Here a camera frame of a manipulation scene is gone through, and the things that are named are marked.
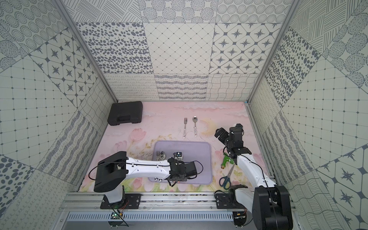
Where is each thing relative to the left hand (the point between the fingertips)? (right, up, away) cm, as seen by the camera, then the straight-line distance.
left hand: (185, 174), depth 81 cm
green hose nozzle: (+25, +7, +6) cm, 27 cm away
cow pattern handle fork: (-18, +9, +9) cm, 22 cm away
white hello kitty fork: (-1, +29, +27) cm, 39 cm away
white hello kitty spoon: (+7, +30, +27) cm, 41 cm away
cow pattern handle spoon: (-15, +9, +7) cm, 18 cm away
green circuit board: (-36, -17, -10) cm, 41 cm away
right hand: (+22, +22, +7) cm, 32 cm away
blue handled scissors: (+23, -4, 0) cm, 24 cm away
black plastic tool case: (-48, +36, +28) cm, 66 cm away
